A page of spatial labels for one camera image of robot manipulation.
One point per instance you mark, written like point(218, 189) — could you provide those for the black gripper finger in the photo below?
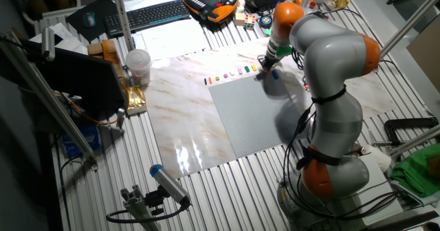
point(263, 69)
point(269, 69)

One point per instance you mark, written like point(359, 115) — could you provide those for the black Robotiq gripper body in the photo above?
point(271, 60)

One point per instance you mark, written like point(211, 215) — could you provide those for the blue Lego brick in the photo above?
point(275, 74)

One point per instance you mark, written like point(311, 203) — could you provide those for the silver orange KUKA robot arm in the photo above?
point(337, 52)

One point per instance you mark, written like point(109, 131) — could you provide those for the yellow Lego brick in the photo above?
point(254, 67)

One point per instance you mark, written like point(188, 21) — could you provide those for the green Lego brick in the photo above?
point(247, 69)

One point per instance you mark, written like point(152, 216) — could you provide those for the pink Lego brick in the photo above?
point(240, 71)

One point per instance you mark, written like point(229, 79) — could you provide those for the grey Lego baseplate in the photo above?
point(247, 117)

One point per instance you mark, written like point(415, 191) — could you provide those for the black disc with yellow centre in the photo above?
point(265, 21)

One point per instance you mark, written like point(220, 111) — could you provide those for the Rubik's cube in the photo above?
point(250, 22)

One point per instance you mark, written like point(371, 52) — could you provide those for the wooden cube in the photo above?
point(239, 19)

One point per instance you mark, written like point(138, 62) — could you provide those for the white round figurine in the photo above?
point(241, 5)

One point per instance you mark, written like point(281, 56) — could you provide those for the red push button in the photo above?
point(312, 5)

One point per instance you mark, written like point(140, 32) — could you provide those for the black orange teach pendant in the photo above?
point(209, 0)

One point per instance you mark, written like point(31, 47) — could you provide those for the crinkled gold foil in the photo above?
point(337, 0)

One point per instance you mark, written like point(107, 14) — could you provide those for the printed paper sheet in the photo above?
point(172, 40)

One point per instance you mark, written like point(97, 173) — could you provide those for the marble pattern table sheet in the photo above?
point(182, 121)

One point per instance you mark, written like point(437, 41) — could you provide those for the clear plastic cup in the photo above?
point(138, 66)

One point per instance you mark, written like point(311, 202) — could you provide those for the black computer keyboard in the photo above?
point(148, 16)

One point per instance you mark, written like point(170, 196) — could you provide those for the white paper sheet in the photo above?
point(151, 0)

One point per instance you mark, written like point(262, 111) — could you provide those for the gold foil bag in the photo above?
point(134, 100)

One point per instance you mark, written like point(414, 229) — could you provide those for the white cloth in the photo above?
point(379, 157)

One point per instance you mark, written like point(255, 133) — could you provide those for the black clamp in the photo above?
point(405, 122)

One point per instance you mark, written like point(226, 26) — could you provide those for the brown cardboard board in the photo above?
point(426, 52)

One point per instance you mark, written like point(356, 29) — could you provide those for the brown cardboard box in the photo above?
point(106, 52)

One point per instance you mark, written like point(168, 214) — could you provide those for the black mouse pad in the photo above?
point(103, 11)

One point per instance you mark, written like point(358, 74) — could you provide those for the green cloth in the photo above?
point(416, 169)

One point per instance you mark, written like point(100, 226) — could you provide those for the dark computer mouse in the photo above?
point(89, 19)

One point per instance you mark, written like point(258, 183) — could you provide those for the black monitor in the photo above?
point(79, 79)

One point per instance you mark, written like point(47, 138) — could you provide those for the short aluminium profile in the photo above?
point(137, 207)

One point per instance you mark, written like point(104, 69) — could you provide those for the blue box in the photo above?
point(80, 140)

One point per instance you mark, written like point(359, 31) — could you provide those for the white paper stack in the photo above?
point(65, 40)

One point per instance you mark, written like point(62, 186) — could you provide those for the dark chair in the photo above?
point(51, 0)

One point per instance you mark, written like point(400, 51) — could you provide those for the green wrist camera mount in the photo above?
point(283, 51)

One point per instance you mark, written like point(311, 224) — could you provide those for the shiny metal bracket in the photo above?
point(357, 150)

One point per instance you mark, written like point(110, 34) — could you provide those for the aluminium frame post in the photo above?
point(122, 18)
point(409, 23)

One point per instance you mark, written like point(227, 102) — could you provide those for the silver camera with blue end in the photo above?
point(170, 184)

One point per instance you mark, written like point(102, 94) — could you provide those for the small silver hanging camera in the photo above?
point(120, 117)

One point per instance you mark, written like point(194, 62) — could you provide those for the aluminium frame beam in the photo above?
point(416, 140)
point(44, 93)

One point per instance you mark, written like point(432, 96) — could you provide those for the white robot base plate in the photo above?
point(381, 193)

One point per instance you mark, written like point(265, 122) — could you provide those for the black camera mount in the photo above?
point(154, 200)

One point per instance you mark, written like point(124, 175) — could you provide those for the silver camera on beam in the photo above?
point(48, 43)

